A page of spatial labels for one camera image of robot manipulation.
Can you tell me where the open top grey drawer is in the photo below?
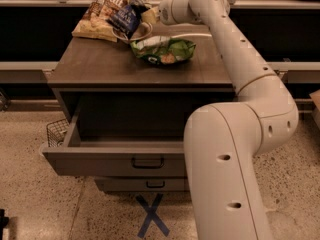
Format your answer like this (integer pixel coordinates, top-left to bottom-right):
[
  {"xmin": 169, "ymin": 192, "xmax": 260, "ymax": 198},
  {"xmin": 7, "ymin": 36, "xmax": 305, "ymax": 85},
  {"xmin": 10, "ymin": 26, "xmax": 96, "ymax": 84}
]
[{"xmin": 44, "ymin": 93, "xmax": 200, "ymax": 178}]

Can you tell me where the blue tape cross mark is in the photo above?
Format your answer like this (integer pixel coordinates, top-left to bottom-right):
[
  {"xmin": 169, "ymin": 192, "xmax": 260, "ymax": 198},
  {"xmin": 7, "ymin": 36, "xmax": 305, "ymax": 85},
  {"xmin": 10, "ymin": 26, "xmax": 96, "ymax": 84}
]
[{"xmin": 136, "ymin": 193, "xmax": 170, "ymax": 238}]

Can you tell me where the brown sea salt chip bag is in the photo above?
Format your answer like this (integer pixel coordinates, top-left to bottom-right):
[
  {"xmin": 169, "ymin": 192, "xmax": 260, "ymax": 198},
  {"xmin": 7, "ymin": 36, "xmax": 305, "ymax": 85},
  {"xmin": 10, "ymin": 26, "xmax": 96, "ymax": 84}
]
[{"xmin": 72, "ymin": 0, "xmax": 130, "ymax": 42}]

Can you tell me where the wire mesh basket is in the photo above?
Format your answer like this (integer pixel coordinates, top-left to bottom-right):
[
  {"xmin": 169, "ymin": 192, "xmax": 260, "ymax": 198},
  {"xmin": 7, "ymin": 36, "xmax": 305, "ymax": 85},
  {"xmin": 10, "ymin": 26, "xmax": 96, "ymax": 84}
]
[{"xmin": 46, "ymin": 119, "xmax": 69, "ymax": 147}]

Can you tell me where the blue chip bag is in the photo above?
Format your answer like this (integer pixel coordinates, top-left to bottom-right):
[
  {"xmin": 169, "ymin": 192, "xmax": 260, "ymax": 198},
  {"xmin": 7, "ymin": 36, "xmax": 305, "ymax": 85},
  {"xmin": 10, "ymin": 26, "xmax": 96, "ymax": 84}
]
[{"xmin": 107, "ymin": 0, "xmax": 152, "ymax": 39}]

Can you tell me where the white paper bowl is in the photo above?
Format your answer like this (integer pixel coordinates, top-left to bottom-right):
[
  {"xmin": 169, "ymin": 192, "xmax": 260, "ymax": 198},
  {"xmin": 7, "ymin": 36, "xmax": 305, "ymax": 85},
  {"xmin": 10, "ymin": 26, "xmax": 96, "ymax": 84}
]
[{"xmin": 112, "ymin": 22, "xmax": 153, "ymax": 44}]

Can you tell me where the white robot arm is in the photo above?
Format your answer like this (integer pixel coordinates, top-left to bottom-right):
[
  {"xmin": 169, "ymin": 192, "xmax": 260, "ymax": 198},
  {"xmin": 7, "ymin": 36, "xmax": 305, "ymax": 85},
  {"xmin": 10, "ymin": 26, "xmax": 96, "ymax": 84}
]
[{"xmin": 159, "ymin": 0, "xmax": 299, "ymax": 240}]

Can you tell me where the grey drawer cabinet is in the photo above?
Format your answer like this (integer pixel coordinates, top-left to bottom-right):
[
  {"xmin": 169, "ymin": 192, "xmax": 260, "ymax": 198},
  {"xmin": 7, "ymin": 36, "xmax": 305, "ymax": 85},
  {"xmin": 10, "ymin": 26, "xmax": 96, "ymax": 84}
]
[{"xmin": 41, "ymin": 4, "xmax": 241, "ymax": 195}]

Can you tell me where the lower grey drawer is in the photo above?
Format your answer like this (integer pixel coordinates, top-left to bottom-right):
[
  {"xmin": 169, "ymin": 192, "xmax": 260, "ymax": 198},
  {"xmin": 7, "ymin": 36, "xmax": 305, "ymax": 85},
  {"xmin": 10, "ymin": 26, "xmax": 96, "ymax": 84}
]
[{"xmin": 94, "ymin": 177, "xmax": 189, "ymax": 192}]

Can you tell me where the green chip bag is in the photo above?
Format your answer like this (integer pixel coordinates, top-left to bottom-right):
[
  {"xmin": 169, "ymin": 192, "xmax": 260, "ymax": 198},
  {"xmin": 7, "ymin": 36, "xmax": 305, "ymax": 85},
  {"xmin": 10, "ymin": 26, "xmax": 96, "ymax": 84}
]
[{"xmin": 130, "ymin": 36, "xmax": 196, "ymax": 65}]

